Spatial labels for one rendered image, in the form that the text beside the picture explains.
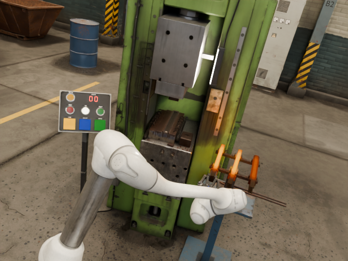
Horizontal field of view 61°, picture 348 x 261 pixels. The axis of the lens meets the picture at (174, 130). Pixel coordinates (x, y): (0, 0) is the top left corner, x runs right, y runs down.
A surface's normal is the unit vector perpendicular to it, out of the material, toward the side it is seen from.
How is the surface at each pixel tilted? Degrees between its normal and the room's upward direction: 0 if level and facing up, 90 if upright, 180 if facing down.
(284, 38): 90
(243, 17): 90
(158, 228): 89
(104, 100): 60
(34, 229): 0
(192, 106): 90
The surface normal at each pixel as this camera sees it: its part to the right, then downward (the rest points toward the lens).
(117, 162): -0.43, -0.36
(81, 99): 0.29, -0.02
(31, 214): 0.17, -0.88
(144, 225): -0.18, 0.41
